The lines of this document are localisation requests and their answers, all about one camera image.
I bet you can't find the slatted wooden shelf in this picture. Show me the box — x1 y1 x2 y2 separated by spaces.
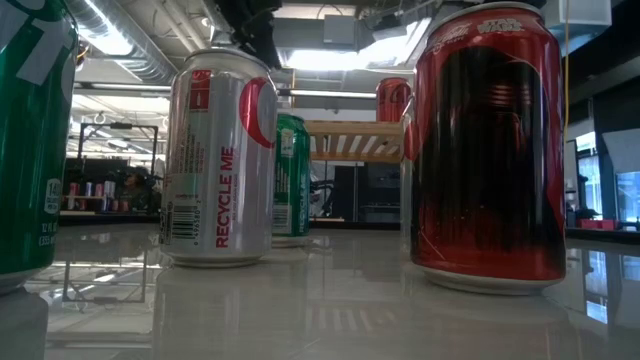
303 119 405 165

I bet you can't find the black cabinet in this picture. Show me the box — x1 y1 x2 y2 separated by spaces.
332 163 401 224

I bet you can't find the silver ventilation duct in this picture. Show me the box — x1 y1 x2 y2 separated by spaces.
64 0 179 84

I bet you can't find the distant wooden shelf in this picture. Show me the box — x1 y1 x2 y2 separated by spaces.
62 179 121 216

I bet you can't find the distant black rig frame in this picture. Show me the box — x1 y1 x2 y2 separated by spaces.
76 122 160 174

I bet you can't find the seated person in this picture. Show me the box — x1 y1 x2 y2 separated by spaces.
117 167 161 214

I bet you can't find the red box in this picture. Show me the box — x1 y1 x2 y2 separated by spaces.
579 218 619 231

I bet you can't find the white ceiling duct box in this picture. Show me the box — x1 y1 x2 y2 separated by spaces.
542 0 614 36

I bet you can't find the red Star Wars cola can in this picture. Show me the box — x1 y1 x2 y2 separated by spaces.
409 1 568 296

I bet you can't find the green Sprite can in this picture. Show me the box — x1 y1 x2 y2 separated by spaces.
272 113 312 249
0 0 80 296

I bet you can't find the black aluminium table frame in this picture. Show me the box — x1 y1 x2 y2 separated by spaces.
57 213 640 246

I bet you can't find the grey ceiling unit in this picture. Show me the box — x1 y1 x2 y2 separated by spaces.
322 13 359 49

